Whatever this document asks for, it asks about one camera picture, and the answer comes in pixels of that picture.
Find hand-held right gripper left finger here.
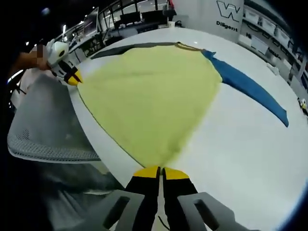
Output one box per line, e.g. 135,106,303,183
95,166,161,231

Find rows of white storage bins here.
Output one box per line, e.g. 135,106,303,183
243,4,308,80

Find grey mesh office chair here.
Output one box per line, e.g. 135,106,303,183
7,72,103,164

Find silver computer monitor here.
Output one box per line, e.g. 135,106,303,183
81,6,100,38

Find white lumpy object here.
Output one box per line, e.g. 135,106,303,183
266,63,280,76

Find person's torso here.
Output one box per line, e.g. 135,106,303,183
11,69,34,110

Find red hanging cloth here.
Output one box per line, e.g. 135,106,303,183
167,0,177,15

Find grey metal shelving rack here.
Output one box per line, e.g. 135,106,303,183
286,36,308,92
240,0,295,73

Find black computer monitor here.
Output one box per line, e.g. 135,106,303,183
119,12,141,25
141,10,164,22

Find person's legs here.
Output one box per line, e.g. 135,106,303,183
36,161,126,231

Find yellow long-sleeved garment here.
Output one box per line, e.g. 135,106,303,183
77,41,289,169

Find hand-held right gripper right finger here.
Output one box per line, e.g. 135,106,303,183
163,167,261,231

